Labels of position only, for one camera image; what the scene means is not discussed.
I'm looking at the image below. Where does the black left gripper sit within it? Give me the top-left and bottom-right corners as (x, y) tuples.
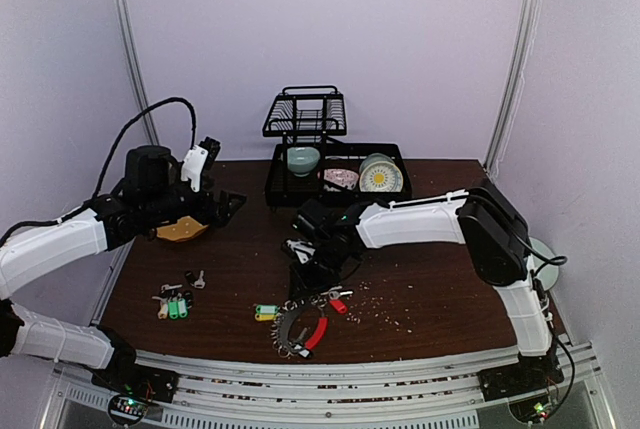
(142, 174), (246, 228)

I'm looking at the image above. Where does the large keyring with red handle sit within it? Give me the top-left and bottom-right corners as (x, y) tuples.
(254, 286), (355, 360)

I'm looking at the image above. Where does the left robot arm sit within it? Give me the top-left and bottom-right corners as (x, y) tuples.
(1, 138), (246, 402)

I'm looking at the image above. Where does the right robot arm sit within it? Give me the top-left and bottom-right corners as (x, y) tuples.
(282, 179), (567, 400)

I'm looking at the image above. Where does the pink patterned bowl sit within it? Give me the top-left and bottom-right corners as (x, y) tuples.
(323, 168), (359, 192)

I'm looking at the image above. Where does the yellow daisy plate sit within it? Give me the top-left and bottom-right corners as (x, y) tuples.
(359, 161), (404, 193)

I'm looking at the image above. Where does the celadon green bowl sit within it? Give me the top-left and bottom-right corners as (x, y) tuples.
(286, 147), (320, 177)

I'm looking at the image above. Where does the pale green plate behind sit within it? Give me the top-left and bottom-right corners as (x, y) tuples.
(359, 152), (395, 174)

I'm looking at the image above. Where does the green tagged key bunch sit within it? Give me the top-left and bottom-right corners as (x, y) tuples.
(152, 284), (194, 320)

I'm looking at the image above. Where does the light green flower plate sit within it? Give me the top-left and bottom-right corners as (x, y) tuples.
(530, 237), (562, 291)

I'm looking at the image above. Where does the left base circuit board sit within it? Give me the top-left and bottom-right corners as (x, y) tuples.
(107, 395), (150, 425)

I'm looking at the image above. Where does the base circuit board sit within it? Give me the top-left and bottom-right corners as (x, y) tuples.
(508, 395), (560, 425)
(107, 395), (150, 425)

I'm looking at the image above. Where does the right base circuit board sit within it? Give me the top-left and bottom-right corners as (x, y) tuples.
(508, 395), (560, 425)

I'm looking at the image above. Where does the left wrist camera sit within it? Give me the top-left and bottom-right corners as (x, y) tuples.
(180, 137), (221, 193)

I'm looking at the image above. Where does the black wire dish rack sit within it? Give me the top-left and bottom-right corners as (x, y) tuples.
(262, 85), (412, 209)

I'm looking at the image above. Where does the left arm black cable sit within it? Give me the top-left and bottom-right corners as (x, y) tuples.
(0, 96), (200, 245)

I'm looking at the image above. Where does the aluminium front rail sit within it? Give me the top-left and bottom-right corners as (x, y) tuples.
(36, 335), (620, 428)

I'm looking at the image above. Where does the right aluminium frame post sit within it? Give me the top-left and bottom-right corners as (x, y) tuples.
(484, 0), (540, 178)

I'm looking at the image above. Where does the aluminium frame post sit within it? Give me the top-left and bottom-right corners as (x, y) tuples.
(103, 0), (161, 148)
(484, 0), (540, 178)

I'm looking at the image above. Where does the left aluminium frame post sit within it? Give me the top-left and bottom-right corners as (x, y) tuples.
(103, 0), (161, 148)

